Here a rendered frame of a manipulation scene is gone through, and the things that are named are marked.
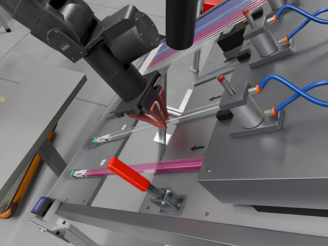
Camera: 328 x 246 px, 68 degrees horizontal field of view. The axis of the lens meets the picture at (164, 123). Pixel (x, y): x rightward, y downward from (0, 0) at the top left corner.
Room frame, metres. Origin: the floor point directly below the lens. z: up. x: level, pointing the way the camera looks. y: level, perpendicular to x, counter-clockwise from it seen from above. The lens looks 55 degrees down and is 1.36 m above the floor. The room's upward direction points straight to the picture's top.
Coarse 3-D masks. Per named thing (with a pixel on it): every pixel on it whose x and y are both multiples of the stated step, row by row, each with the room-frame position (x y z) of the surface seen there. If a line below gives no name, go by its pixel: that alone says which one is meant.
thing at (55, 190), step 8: (144, 56) 0.77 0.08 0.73; (136, 64) 0.72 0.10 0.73; (112, 104) 0.52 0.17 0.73; (104, 112) 0.48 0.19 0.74; (104, 120) 0.46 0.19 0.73; (96, 128) 0.43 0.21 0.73; (88, 136) 0.39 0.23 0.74; (96, 136) 0.40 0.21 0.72; (88, 144) 0.37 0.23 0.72; (80, 152) 0.34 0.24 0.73; (72, 160) 0.31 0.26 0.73; (80, 160) 0.32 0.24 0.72; (72, 168) 0.29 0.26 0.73; (64, 176) 0.27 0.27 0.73; (56, 184) 0.24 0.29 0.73; (64, 184) 0.25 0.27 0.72; (56, 192) 0.22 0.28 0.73
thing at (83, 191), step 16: (160, 80) 0.52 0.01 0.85; (112, 112) 0.49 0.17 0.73; (112, 128) 0.39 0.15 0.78; (96, 144) 0.35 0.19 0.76; (112, 144) 0.32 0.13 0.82; (96, 160) 0.28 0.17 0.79; (96, 176) 0.23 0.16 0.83; (64, 192) 0.22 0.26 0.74; (80, 192) 0.20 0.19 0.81; (96, 192) 0.18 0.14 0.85
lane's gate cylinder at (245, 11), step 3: (243, 9) 0.26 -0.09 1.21; (246, 9) 0.25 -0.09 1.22; (243, 12) 0.25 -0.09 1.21; (246, 12) 0.25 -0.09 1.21; (246, 15) 0.25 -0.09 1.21; (249, 15) 0.25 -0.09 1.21; (246, 18) 0.25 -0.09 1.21; (249, 18) 0.25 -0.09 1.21; (252, 18) 0.25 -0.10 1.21; (249, 21) 0.25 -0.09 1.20; (252, 21) 0.25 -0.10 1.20; (252, 24) 0.25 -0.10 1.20; (255, 24) 0.25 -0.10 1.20; (252, 27) 0.25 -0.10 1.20
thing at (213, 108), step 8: (208, 104) 0.27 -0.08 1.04; (216, 104) 0.26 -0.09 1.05; (184, 112) 0.28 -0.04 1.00; (192, 112) 0.27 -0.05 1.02; (200, 112) 0.26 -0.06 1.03; (208, 112) 0.25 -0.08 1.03; (216, 112) 0.25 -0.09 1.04; (168, 120) 0.28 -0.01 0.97; (176, 120) 0.27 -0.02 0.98; (184, 120) 0.27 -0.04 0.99; (128, 128) 0.33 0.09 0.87; (136, 128) 0.31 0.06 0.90; (144, 128) 0.30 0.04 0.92; (152, 128) 0.29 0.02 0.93; (112, 136) 0.34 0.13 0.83; (120, 136) 0.33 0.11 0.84
